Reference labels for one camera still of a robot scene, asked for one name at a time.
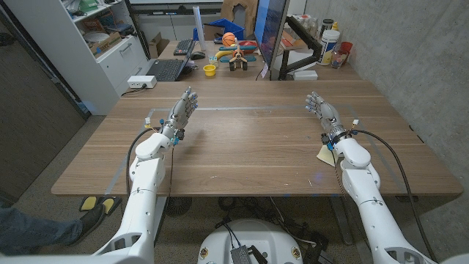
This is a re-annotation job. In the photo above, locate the person's leg in jeans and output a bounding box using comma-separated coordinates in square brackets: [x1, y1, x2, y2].
[0, 205, 84, 256]

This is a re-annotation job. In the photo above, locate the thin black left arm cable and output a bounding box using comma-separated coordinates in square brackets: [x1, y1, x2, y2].
[167, 145, 176, 199]

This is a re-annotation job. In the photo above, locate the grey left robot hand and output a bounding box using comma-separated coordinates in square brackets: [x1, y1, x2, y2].
[160, 86, 199, 133]

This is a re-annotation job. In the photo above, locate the dark lidded jar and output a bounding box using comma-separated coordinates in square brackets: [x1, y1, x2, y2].
[321, 18, 335, 37]

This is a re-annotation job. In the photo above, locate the wooden toy airplane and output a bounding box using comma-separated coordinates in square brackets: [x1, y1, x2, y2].
[229, 38, 249, 72]

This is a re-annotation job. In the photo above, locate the curved wooden panel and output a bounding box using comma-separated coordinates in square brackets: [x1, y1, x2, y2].
[221, 0, 259, 29]

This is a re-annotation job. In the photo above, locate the black laptop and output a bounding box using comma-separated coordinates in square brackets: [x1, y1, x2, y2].
[146, 40, 195, 82]

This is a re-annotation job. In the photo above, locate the red bowl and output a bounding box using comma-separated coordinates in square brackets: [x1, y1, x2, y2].
[238, 40, 259, 55]

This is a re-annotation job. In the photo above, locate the round black floor fan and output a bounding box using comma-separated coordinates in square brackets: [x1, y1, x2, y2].
[164, 197, 193, 218]

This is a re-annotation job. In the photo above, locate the yellow black foot pedal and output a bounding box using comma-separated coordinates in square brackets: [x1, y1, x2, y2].
[79, 195, 123, 216]

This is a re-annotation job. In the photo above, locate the white wipes canister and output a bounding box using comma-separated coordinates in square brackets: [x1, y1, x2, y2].
[317, 29, 341, 67]

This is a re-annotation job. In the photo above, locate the open cardboard box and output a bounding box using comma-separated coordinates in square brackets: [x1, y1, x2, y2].
[148, 32, 170, 59]

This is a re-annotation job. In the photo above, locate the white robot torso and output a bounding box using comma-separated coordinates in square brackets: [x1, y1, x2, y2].
[197, 219, 304, 264]

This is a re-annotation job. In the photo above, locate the pale yellow sponge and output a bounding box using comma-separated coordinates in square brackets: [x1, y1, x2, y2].
[316, 144, 337, 168]

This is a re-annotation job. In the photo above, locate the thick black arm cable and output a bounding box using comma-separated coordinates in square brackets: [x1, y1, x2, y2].
[125, 126, 162, 195]
[351, 128, 439, 263]

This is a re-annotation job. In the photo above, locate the blue plastic bin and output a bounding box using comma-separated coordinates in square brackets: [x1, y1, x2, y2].
[193, 18, 245, 42]

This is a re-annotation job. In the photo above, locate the black keyboard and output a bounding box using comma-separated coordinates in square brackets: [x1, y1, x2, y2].
[173, 38, 196, 56]

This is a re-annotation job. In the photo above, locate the orange toy basketball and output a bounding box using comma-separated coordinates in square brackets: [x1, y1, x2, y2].
[221, 32, 237, 48]

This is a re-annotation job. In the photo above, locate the black shoe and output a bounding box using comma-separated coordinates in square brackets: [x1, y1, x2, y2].
[69, 204, 107, 246]

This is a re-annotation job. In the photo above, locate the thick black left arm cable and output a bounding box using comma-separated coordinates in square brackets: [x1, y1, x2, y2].
[125, 126, 162, 195]

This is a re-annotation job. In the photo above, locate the flat computer monitor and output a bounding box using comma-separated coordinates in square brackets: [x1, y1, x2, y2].
[254, 0, 290, 70]

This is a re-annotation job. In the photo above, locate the red plastic cup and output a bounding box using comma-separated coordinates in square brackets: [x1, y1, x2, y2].
[339, 41, 354, 59]

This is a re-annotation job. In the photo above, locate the flat white box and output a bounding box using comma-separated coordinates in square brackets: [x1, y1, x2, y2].
[292, 70, 319, 81]

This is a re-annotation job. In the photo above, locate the white power strip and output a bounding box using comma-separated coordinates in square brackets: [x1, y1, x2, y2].
[127, 75, 158, 89]

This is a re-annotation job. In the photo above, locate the yellow toy banana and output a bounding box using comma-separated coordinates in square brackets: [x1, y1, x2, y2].
[214, 49, 235, 62]

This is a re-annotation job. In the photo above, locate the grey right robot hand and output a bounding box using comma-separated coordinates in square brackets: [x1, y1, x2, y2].
[305, 91, 347, 139]

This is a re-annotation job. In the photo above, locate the printed cardboard box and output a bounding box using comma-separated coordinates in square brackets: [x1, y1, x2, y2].
[89, 31, 122, 58]

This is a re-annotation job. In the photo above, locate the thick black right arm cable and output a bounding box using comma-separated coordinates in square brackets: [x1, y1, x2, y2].
[351, 128, 439, 263]

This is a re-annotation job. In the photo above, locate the white shelf cabinet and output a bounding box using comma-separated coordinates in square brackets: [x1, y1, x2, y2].
[3, 0, 151, 117]

